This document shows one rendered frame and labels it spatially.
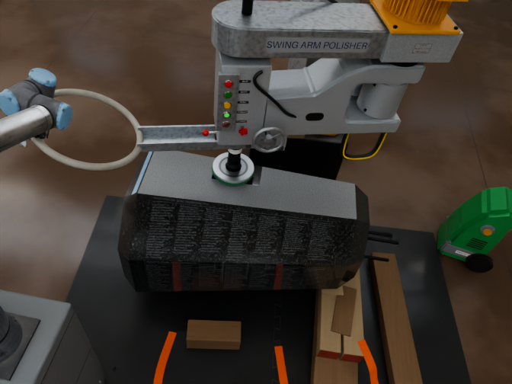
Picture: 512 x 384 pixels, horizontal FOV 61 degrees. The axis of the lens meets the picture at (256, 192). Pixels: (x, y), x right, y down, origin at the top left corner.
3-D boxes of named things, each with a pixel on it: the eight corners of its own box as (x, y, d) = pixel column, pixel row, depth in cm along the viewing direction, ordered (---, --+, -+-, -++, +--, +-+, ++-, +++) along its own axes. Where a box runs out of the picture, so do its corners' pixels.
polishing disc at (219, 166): (251, 186, 215) (251, 184, 214) (209, 180, 215) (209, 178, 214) (255, 156, 229) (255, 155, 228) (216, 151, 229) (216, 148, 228)
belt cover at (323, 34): (422, 38, 194) (437, 1, 181) (446, 70, 178) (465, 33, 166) (208, 35, 178) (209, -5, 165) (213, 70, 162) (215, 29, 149)
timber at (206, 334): (186, 348, 244) (186, 340, 235) (188, 328, 252) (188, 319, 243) (239, 350, 247) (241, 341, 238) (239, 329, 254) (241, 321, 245)
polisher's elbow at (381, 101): (348, 97, 207) (360, 62, 193) (382, 92, 213) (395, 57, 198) (368, 123, 196) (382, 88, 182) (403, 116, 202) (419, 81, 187)
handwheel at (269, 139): (280, 139, 202) (284, 113, 190) (283, 154, 195) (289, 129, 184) (248, 139, 199) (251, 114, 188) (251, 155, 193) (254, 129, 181)
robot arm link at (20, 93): (21, 100, 140) (47, 86, 149) (-9, 89, 141) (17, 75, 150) (25, 125, 146) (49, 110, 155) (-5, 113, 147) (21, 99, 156)
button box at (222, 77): (234, 126, 188) (238, 71, 166) (235, 131, 186) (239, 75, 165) (216, 127, 186) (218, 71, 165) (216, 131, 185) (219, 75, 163)
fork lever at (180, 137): (279, 126, 218) (280, 118, 214) (286, 152, 206) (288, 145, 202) (139, 129, 206) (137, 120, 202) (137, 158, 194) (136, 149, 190)
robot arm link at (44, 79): (21, 71, 149) (41, 62, 156) (17, 98, 157) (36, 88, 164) (45, 87, 149) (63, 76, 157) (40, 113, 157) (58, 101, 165)
